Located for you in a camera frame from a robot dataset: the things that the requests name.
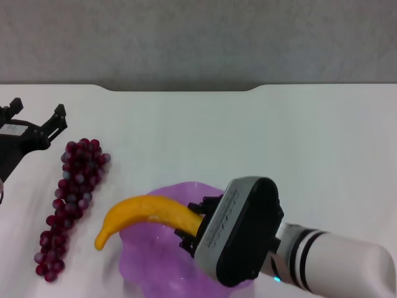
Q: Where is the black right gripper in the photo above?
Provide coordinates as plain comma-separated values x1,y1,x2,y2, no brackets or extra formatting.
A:
174,194,225,259

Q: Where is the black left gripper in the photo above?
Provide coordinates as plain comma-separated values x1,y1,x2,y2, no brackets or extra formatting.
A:
0,97,68,181

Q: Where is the yellow banana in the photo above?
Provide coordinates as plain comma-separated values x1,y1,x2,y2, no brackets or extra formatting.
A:
94,194,205,251

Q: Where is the red grape bunch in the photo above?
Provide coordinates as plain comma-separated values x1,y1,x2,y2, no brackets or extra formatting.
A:
34,138,112,283

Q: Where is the purple wavy plastic bowl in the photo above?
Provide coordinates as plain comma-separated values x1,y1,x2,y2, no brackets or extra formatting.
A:
118,181,258,298

